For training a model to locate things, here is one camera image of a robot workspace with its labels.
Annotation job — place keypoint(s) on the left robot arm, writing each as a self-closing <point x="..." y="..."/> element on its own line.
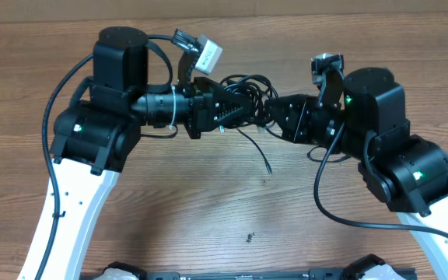
<point x="87" y="146"/>

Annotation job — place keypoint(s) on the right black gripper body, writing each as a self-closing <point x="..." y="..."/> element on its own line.
<point x="309" y="120"/>

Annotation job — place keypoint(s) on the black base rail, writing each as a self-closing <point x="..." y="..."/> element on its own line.
<point x="368" y="267"/>

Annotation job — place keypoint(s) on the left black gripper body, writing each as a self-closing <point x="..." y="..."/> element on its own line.
<point x="197" y="98"/>

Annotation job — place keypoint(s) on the small black debris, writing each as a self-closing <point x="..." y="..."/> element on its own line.
<point x="250" y="237"/>

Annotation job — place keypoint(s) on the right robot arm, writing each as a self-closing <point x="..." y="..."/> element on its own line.
<point x="363" y="115"/>

